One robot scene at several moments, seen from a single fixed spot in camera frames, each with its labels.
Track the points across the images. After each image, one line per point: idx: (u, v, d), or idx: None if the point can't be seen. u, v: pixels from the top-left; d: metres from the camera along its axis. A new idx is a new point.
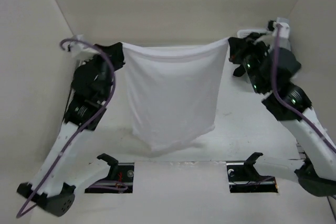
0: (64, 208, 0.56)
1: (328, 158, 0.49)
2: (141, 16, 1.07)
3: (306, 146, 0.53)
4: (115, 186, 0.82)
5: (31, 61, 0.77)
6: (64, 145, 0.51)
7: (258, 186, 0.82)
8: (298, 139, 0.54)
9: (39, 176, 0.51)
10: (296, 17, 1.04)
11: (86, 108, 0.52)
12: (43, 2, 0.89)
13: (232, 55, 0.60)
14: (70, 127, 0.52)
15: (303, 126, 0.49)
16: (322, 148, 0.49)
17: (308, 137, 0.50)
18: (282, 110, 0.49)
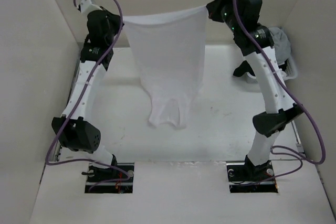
0: (95, 142, 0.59)
1: (275, 93, 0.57)
2: (140, 14, 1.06)
3: (261, 82, 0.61)
4: (115, 187, 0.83)
5: (28, 60, 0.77)
6: (88, 75, 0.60)
7: (258, 185, 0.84)
8: (256, 76, 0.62)
9: (71, 106, 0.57)
10: (294, 17, 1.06)
11: (99, 49, 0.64)
12: (42, 1, 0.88)
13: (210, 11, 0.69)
14: (88, 64, 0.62)
15: (259, 60, 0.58)
16: (271, 81, 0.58)
17: (262, 70, 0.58)
18: (247, 44, 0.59)
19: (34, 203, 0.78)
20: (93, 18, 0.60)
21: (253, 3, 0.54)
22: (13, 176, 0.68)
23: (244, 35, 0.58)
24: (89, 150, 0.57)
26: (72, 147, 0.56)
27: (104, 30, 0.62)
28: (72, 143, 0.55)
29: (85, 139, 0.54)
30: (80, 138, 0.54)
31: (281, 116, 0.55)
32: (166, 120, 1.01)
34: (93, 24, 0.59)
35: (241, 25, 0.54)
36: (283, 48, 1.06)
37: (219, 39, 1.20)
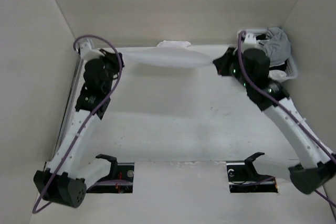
0: (79, 197, 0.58)
1: (306, 146, 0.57)
2: (140, 13, 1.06)
3: (289, 134, 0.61)
4: (115, 187, 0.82)
5: (29, 58, 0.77)
6: (80, 127, 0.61)
7: (258, 185, 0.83)
8: (283, 129, 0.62)
9: (56, 160, 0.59)
10: (295, 17, 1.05)
11: (95, 98, 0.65)
12: (42, 0, 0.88)
13: (219, 71, 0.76)
14: (82, 114, 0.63)
15: (280, 112, 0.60)
16: (300, 134, 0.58)
17: (287, 124, 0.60)
18: (261, 99, 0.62)
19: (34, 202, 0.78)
20: (90, 71, 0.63)
21: (262, 62, 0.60)
22: (14, 174, 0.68)
23: (257, 92, 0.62)
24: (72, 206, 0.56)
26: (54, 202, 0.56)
27: (101, 81, 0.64)
28: (54, 199, 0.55)
29: (67, 196, 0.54)
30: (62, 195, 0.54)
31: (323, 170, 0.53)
32: (165, 120, 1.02)
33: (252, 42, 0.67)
34: (91, 76, 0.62)
35: (251, 83, 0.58)
36: (283, 48, 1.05)
37: (219, 38, 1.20)
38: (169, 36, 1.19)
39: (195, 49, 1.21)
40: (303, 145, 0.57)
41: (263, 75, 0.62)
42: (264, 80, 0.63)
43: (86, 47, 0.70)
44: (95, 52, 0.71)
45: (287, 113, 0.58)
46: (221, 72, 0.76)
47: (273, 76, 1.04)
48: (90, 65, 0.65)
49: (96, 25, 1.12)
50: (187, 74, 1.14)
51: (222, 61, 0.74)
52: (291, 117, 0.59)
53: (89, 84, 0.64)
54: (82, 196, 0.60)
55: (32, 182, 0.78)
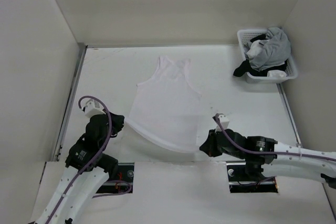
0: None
1: (322, 164, 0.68)
2: (140, 13, 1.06)
3: (302, 165, 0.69)
4: (115, 187, 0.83)
5: (29, 59, 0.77)
6: (67, 185, 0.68)
7: (258, 185, 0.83)
8: (295, 164, 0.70)
9: (44, 215, 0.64)
10: (294, 17, 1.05)
11: (85, 152, 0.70)
12: (42, 0, 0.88)
13: (210, 152, 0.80)
14: (71, 171, 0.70)
15: (282, 157, 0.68)
16: (308, 160, 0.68)
17: (297, 160, 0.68)
18: (262, 160, 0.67)
19: (34, 202, 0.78)
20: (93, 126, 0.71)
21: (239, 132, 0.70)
22: (15, 174, 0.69)
23: (253, 156, 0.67)
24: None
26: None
27: (100, 135, 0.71)
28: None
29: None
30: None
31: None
32: (165, 120, 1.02)
33: (226, 120, 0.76)
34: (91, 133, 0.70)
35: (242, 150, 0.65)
36: (283, 49, 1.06)
37: (219, 38, 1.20)
38: (169, 36, 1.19)
39: (194, 49, 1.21)
40: (320, 165, 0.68)
41: (245, 140, 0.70)
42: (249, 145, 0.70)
43: (90, 106, 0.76)
44: (98, 110, 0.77)
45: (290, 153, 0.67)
46: (212, 153, 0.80)
47: (273, 76, 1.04)
48: (93, 122, 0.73)
49: (96, 25, 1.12)
50: (187, 74, 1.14)
51: (209, 144, 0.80)
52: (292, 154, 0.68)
53: (87, 137, 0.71)
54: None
55: (33, 182, 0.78)
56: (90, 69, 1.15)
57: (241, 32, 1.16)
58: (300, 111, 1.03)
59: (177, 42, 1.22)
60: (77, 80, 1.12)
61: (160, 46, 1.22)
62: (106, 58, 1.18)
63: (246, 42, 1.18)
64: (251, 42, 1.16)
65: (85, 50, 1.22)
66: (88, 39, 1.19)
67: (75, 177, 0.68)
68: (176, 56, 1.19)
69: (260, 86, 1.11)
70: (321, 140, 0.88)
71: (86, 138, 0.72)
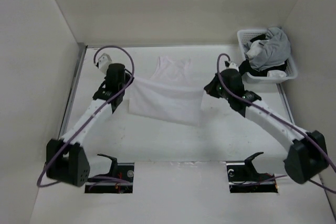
0: (82, 177, 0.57)
1: (281, 129, 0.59)
2: (140, 13, 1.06)
3: (269, 128, 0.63)
4: (115, 187, 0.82)
5: (29, 59, 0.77)
6: (95, 110, 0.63)
7: (258, 185, 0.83)
8: (264, 125, 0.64)
9: (70, 133, 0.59)
10: (294, 17, 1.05)
11: (110, 92, 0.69)
12: (42, 0, 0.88)
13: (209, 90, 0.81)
14: (97, 102, 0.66)
15: (253, 109, 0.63)
16: (273, 122, 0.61)
17: (264, 118, 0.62)
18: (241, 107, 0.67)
19: (35, 202, 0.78)
20: (112, 68, 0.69)
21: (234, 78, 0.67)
22: (16, 174, 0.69)
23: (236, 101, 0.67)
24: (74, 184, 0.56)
26: (56, 176, 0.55)
27: (119, 78, 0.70)
28: (59, 171, 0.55)
29: (74, 170, 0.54)
30: (69, 168, 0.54)
31: (302, 150, 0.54)
32: (165, 120, 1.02)
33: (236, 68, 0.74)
34: (111, 77, 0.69)
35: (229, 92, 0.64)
36: (283, 49, 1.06)
37: (219, 38, 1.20)
38: (169, 36, 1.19)
39: (194, 49, 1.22)
40: (278, 129, 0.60)
41: (240, 87, 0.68)
42: (241, 91, 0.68)
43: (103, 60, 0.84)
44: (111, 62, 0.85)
45: (260, 109, 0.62)
46: (210, 91, 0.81)
47: (273, 76, 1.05)
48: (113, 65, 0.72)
49: (96, 25, 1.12)
50: (187, 74, 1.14)
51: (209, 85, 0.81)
52: (263, 110, 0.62)
53: (108, 82, 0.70)
54: (86, 173, 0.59)
55: (33, 182, 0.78)
56: (90, 69, 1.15)
57: (241, 32, 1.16)
58: (300, 111, 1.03)
59: (176, 42, 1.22)
60: (77, 80, 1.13)
61: (160, 45, 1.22)
62: None
63: (246, 42, 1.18)
64: (251, 42, 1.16)
65: (85, 50, 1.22)
66: (88, 39, 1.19)
67: (103, 104, 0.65)
68: (176, 56, 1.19)
69: (260, 86, 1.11)
70: None
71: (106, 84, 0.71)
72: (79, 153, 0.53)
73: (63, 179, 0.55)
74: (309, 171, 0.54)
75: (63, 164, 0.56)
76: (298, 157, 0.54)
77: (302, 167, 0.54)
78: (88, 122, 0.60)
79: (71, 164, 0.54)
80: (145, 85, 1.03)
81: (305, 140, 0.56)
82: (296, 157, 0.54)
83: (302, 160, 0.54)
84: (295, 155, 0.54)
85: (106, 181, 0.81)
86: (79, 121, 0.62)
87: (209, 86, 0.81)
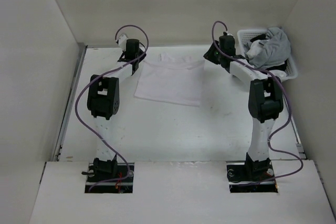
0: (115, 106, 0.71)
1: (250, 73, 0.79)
2: (140, 13, 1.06)
3: (243, 76, 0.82)
4: (115, 187, 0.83)
5: (29, 59, 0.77)
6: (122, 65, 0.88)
7: (257, 185, 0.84)
8: (242, 76, 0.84)
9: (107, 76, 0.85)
10: (294, 17, 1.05)
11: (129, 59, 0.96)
12: (42, 0, 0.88)
13: (207, 55, 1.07)
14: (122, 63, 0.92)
15: (235, 64, 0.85)
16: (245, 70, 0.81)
17: (241, 67, 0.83)
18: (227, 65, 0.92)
19: (34, 202, 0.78)
20: (130, 41, 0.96)
21: (228, 41, 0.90)
22: (15, 175, 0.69)
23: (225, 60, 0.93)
24: (109, 113, 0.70)
26: (93, 103, 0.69)
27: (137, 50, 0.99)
28: (97, 100, 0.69)
29: (111, 94, 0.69)
30: (107, 95, 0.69)
31: (260, 84, 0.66)
32: (165, 120, 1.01)
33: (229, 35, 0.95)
34: (129, 47, 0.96)
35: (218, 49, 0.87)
36: (283, 49, 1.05)
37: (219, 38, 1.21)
38: (169, 36, 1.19)
39: (194, 49, 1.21)
40: (248, 73, 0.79)
41: (231, 48, 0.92)
42: (231, 52, 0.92)
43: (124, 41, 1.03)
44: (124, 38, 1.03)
45: (239, 62, 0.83)
46: (208, 57, 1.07)
47: None
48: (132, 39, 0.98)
49: (97, 25, 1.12)
50: (186, 74, 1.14)
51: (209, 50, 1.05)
52: (241, 63, 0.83)
53: (127, 53, 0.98)
54: (116, 107, 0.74)
55: (33, 182, 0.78)
56: (90, 69, 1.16)
57: (241, 32, 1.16)
58: (300, 111, 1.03)
59: (176, 42, 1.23)
60: (77, 80, 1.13)
61: (160, 45, 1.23)
62: (107, 58, 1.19)
63: (246, 42, 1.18)
64: (251, 42, 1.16)
65: (85, 50, 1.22)
66: (88, 38, 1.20)
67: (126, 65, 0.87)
68: (176, 56, 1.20)
69: None
70: (321, 140, 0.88)
71: (126, 55, 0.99)
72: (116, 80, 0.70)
73: (101, 107, 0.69)
74: (264, 105, 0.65)
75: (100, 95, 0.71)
76: (255, 90, 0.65)
77: (258, 98, 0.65)
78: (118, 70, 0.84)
79: (108, 91, 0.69)
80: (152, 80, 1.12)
81: (266, 81, 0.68)
82: (253, 90, 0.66)
83: (259, 95, 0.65)
84: (253, 88, 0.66)
85: (106, 180, 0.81)
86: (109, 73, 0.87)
87: (208, 53, 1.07)
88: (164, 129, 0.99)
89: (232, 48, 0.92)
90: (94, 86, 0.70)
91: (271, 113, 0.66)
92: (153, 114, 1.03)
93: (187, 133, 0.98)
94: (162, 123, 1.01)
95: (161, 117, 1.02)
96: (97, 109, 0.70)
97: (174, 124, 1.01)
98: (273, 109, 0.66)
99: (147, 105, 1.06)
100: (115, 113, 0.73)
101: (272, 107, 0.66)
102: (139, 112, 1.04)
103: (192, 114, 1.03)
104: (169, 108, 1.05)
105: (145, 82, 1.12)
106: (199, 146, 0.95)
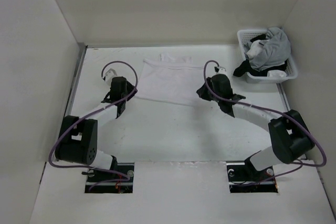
0: (91, 155, 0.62)
1: (262, 114, 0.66)
2: (140, 13, 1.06)
3: (252, 118, 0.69)
4: (115, 187, 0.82)
5: (29, 59, 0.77)
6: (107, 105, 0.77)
7: (258, 185, 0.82)
8: (250, 118, 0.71)
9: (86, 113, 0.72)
10: (294, 17, 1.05)
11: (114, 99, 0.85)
12: (42, 0, 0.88)
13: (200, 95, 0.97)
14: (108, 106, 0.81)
15: (239, 107, 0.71)
16: (257, 112, 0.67)
17: (247, 109, 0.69)
18: (228, 109, 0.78)
19: (34, 203, 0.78)
20: (116, 81, 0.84)
21: (223, 82, 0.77)
22: (15, 176, 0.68)
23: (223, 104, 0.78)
24: (82, 162, 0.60)
26: (64, 150, 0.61)
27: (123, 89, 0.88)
28: (69, 146, 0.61)
29: (86, 141, 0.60)
30: (82, 141, 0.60)
31: (280, 126, 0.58)
32: (165, 120, 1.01)
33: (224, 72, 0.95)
34: (114, 86, 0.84)
35: (211, 92, 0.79)
36: (283, 49, 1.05)
37: (219, 38, 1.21)
38: (168, 36, 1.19)
39: (194, 50, 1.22)
40: (258, 115, 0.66)
41: (228, 91, 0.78)
42: (229, 94, 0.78)
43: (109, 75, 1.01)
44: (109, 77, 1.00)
45: (241, 103, 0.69)
46: (201, 95, 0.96)
47: (273, 76, 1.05)
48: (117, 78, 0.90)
49: (96, 25, 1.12)
50: (186, 74, 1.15)
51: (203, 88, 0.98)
52: (244, 104, 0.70)
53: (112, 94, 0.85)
54: (93, 155, 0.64)
55: (32, 183, 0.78)
56: (90, 69, 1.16)
57: (241, 32, 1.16)
58: (300, 111, 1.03)
59: (176, 42, 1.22)
60: (77, 80, 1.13)
61: (160, 46, 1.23)
62: (106, 58, 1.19)
63: (246, 42, 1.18)
64: (251, 42, 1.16)
65: (85, 50, 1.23)
66: (88, 39, 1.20)
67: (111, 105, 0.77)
68: (175, 56, 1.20)
69: (260, 86, 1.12)
70: (321, 140, 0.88)
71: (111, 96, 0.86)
72: (94, 123, 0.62)
73: (74, 157, 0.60)
74: (294, 146, 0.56)
75: (73, 141, 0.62)
76: (276, 132, 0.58)
77: (283, 142, 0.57)
78: (97, 110, 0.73)
79: (84, 136, 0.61)
80: (153, 73, 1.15)
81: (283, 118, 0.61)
82: (275, 133, 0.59)
83: (283, 137, 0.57)
84: (275, 131, 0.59)
85: (105, 180, 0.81)
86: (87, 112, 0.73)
87: (201, 91, 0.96)
88: (163, 120, 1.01)
89: (229, 88, 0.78)
90: (69, 131, 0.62)
91: (304, 152, 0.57)
92: (153, 105, 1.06)
93: (187, 122, 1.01)
94: (162, 114, 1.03)
95: (161, 107, 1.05)
96: (68, 157, 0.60)
97: (174, 114, 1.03)
98: (303, 149, 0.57)
99: (147, 97, 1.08)
100: (90, 161, 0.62)
101: (303, 146, 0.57)
102: (140, 104, 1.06)
103: (191, 105, 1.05)
104: (169, 99, 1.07)
105: (145, 77, 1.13)
106: (199, 135, 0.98)
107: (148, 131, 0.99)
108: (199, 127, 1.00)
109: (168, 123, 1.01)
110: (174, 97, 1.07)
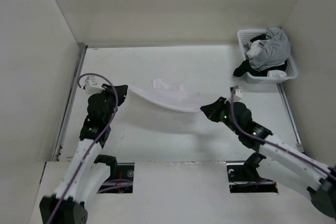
0: (82, 215, 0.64)
1: (303, 167, 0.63)
2: (139, 13, 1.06)
3: (285, 163, 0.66)
4: (115, 187, 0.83)
5: (28, 60, 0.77)
6: (84, 153, 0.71)
7: (258, 185, 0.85)
8: (282, 162, 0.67)
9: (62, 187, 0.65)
10: (294, 18, 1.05)
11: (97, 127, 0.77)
12: (42, 0, 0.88)
13: (210, 115, 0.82)
14: (86, 143, 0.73)
15: (270, 148, 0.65)
16: (296, 161, 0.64)
17: (281, 154, 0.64)
18: (252, 145, 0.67)
19: (34, 203, 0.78)
20: (93, 105, 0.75)
21: (245, 114, 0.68)
22: (15, 175, 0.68)
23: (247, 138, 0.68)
24: None
26: None
27: (102, 112, 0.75)
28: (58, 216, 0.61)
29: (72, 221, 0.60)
30: (65, 215, 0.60)
31: (332, 188, 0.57)
32: (165, 120, 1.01)
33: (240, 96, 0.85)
34: (93, 109, 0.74)
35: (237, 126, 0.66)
36: (283, 49, 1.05)
37: (219, 38, 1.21)
38: (168, 36, 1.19)
39: (194, 50, 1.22)
40: (302, 168, 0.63)
41: (250, 123, 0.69)
42: (252, 126, 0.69)
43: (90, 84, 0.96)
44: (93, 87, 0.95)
45: (275, 147, 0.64)
46: (212, 116, 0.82)
47: (273, 76, 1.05)
48: (93, 100, 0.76)
49: (96, 25, 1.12)
50: (187, 74, 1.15)
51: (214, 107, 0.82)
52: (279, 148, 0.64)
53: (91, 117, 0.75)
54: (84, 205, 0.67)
55: (33, 183, 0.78)
56: (90, 69, 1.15)
57: (241, 32, 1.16)
58: (300, 111, 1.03)
59: (176, 42, 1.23)
60: (77, 80, 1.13)
61: (160, 46, 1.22)
62: (106, 59, 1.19)
63: (246, 42, 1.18)
64: (251, 42, 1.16)
65: (85, 50, 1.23)
66: (88, 38, 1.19)
67: (91, 146, 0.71)
68: (175, 56, 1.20)
69: (260, 86, 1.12)
70: (321, 140, 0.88)
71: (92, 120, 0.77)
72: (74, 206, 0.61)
73: None
74: None
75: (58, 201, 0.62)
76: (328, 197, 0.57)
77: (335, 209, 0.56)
78: (77, 170, 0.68)
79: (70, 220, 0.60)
80: (153, 73, 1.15)
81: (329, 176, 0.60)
82: (328, 198, 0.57)
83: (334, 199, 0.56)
84: (327, 195, 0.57)
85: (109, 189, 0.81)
86: (67, 173, 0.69)
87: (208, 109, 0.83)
88: (163, 120, 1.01)
89: (251, 121, 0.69)
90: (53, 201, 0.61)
91: None
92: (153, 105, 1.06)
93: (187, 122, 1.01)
94: (162, 114, 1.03)
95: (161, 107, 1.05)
96: None
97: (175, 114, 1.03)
98: None
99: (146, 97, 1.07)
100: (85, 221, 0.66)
101: None
102: (140, 104, 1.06)
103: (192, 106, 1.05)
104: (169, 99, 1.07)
105: (145, 77, 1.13)
106: (200, 135, 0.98)
107: (148, 131, 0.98)
108: (199, 127, 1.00)
109: (168, 123, 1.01)
110: (174, 98, 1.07)
